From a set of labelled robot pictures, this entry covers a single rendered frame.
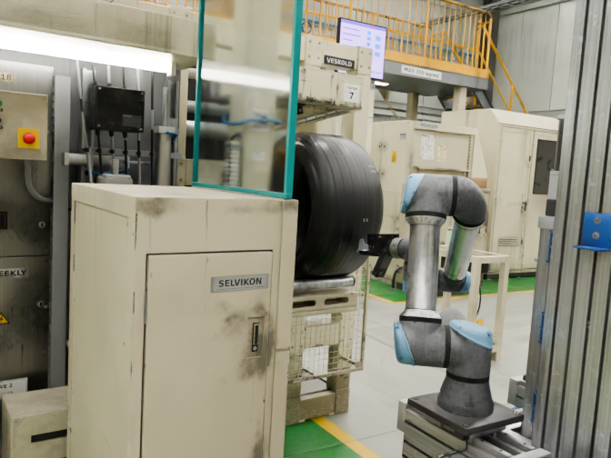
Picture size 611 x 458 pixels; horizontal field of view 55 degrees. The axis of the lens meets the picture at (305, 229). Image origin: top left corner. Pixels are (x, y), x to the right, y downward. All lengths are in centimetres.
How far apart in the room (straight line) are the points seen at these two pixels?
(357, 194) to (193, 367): 107
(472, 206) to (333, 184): 62
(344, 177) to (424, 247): 61
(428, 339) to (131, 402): 77
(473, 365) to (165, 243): 87
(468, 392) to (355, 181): 90
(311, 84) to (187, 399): 163
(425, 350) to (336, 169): 82
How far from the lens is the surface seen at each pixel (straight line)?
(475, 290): 436
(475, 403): 168
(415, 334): 163
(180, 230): 128
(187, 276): 130
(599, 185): 159
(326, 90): 268
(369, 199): 222
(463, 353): 164
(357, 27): 635
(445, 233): 677
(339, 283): 235
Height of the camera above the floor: 134
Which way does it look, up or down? 6 degrees down
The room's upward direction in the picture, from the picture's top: 3 degrees clockwise
